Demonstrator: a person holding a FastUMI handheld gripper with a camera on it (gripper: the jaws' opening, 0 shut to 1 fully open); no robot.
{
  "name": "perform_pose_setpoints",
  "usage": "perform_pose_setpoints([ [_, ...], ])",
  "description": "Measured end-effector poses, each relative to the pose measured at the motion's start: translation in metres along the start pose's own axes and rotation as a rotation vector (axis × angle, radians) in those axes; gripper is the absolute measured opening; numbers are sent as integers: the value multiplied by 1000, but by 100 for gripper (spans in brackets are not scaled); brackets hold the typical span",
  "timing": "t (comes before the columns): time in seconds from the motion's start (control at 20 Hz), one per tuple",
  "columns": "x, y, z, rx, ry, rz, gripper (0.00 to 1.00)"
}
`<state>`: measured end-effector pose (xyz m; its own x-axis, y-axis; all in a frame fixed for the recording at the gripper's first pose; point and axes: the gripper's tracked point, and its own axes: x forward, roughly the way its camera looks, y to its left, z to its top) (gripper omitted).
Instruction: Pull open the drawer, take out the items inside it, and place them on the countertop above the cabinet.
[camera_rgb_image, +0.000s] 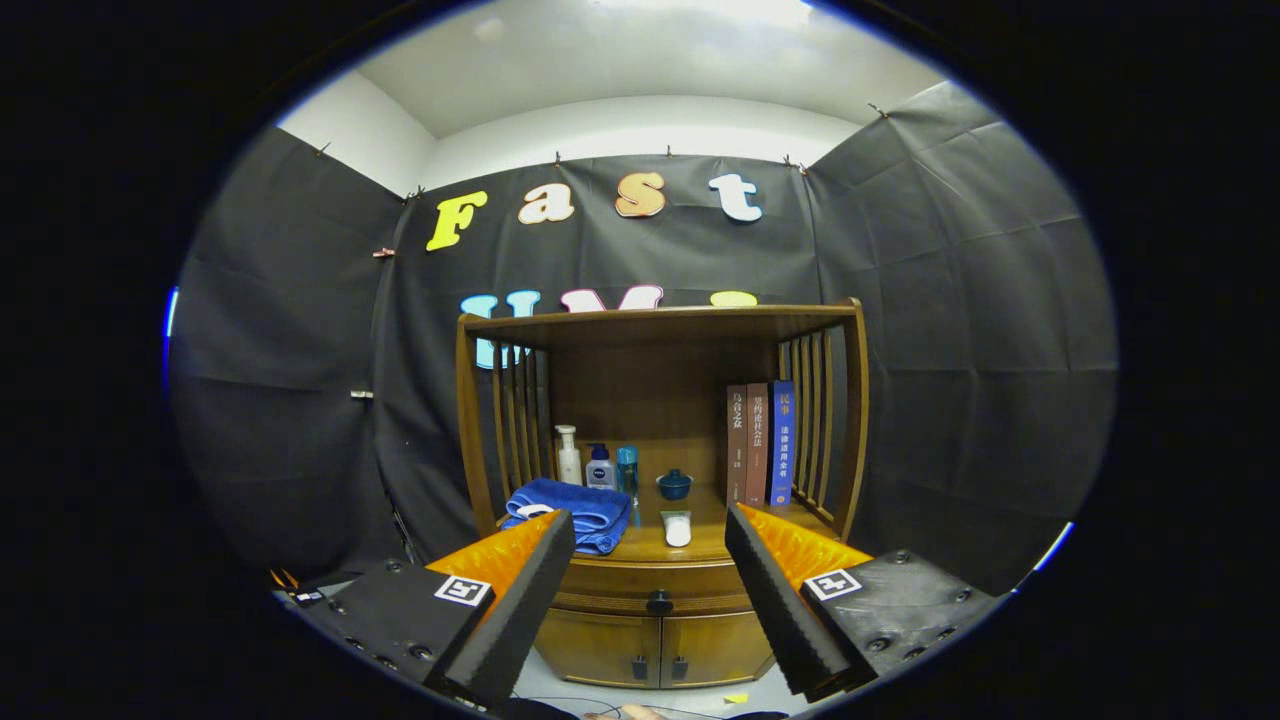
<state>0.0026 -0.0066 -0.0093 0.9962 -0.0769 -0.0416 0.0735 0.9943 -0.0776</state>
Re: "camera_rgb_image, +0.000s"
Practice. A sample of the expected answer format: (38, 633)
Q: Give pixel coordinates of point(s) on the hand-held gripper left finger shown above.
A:
(510, 610)

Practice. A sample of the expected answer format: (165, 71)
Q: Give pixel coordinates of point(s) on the dark brown book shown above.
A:
(737, 450)

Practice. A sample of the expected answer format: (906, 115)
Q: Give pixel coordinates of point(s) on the white and green tube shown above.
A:
(677, 528)

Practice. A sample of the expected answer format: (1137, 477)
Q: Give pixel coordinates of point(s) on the white bottle blue cap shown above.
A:
(600, 473)

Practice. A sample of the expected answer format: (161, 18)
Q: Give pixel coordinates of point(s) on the blue book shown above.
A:
(781, 440)

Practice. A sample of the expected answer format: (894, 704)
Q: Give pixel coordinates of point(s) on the teal translucent bottle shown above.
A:
(627, 470)

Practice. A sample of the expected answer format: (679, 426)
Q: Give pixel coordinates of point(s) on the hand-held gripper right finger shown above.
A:
(775, 600)

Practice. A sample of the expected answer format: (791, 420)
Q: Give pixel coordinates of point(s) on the blue lidded teacup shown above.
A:
(674, 486)

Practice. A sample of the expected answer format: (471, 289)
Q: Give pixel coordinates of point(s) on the wooden cabinet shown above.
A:
(650, 390)

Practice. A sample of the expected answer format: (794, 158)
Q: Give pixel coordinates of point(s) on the lit screen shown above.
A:
(170, 312)

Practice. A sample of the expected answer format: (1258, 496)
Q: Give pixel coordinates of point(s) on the wooden countertop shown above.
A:
(712, 540)

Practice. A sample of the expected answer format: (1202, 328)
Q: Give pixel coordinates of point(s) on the wooden cabinet door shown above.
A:
(715, 650)
(595, 645)

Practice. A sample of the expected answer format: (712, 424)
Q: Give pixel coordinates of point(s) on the blue folded towel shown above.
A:
(580, 510)

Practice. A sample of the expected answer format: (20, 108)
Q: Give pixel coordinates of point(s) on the reddish brown book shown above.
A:
(757, 445)

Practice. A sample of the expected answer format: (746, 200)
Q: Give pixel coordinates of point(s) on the wooden drawer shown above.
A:
(610, 585)

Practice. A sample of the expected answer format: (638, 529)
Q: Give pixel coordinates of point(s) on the white pump bottle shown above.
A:
(569, 465)

